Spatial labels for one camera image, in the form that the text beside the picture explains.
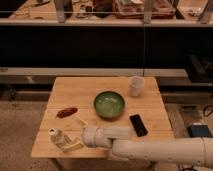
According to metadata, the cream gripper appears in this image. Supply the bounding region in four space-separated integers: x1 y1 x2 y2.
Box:
63 118 104 152

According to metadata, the wooden table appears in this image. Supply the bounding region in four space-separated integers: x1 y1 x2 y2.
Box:
30 76 175 171

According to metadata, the dark shelf unit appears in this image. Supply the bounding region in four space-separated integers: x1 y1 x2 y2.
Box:
0 0 213 84

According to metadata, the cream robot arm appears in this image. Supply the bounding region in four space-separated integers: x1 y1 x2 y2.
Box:
76 119 213 169

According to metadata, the brown sausage-shaped object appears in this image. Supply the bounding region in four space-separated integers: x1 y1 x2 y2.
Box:
57 107 78 118

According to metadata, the black phone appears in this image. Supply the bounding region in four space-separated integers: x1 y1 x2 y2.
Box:
130 114 148 137

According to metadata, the translucent plastic cup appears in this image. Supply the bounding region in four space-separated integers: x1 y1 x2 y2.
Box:
129 76 144 97

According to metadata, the black box on floor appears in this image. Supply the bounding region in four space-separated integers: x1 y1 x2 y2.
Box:
187 125 213 138

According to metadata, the green bowl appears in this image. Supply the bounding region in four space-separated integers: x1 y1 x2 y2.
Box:
93 91 125 119

